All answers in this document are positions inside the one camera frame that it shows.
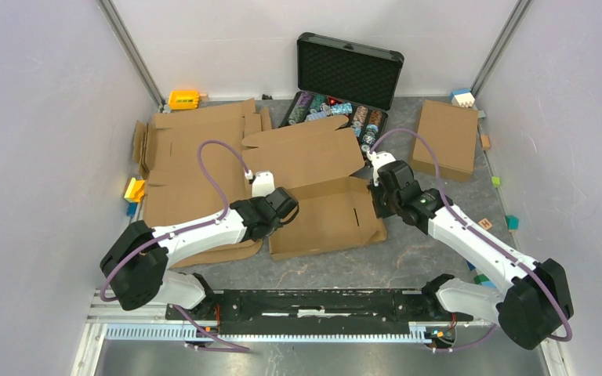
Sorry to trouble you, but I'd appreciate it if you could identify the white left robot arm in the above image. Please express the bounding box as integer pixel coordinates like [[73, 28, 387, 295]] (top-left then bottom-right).
[[100, 187, 299, 320]]

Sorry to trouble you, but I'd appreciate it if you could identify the folded brown cardboard box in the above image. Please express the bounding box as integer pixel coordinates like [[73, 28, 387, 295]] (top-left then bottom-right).
[[417, 99, 478, 183]]

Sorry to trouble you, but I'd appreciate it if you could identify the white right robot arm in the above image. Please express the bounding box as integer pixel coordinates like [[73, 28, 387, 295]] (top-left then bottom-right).
[[368, 153, 574, 350]]

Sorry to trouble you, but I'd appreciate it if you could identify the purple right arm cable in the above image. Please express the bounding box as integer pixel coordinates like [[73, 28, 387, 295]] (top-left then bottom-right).
[[368, 128, 575, 354]]

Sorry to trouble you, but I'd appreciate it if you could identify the green small cube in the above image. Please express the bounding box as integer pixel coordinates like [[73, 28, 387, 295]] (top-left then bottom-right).
[[491, 176, 501, 188]]

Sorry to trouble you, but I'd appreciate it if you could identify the teal small cube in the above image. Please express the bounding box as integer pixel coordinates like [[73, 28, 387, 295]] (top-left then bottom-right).
[[505, 215, 520, 231]]

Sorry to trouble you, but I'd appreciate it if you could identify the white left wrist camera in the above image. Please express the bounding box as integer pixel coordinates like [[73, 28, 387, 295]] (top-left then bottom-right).
[[245, 170, 276, 197]]

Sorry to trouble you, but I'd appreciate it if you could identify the black poker chip case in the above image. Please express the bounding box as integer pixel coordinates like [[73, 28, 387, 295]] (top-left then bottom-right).
[[280, 32, 404, 156]]

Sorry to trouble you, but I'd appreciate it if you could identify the yellow orange toy block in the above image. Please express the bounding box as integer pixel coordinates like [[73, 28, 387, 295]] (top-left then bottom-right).
[[123, 177, 146, 203]]

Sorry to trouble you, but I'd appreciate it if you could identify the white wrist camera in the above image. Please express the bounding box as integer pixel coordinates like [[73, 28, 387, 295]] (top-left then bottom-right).
[[245, 170, 276, 197], [367, 150, 397, 186]]

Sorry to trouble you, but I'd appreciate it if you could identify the small wooden cube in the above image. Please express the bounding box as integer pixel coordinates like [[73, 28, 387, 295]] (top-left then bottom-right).
[[480, 135, 491, 151]]

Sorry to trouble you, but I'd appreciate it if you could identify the stack of flat cardboard sheets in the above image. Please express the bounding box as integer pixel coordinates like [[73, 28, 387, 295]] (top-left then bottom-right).
[[132, 98, 274, 269]]

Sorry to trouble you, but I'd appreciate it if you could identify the wooden letter H cube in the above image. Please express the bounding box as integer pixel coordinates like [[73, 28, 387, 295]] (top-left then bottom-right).
[[477, 218, 493, 230]]

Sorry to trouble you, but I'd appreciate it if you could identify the blue white toy block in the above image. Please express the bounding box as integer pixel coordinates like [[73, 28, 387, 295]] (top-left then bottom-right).
[[450, 89, 476, 108]]

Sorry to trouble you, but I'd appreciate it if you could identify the blue green block stack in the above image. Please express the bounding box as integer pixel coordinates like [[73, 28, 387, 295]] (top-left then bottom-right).
[[467, 262, 496, 288]]

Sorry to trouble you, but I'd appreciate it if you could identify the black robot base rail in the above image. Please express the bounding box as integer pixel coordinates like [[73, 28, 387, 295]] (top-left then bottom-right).
[[187, 288, 473, 335]]

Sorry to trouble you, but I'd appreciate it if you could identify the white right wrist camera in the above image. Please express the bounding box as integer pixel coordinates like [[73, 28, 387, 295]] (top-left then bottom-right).
[[367, 150, 397, 186]]

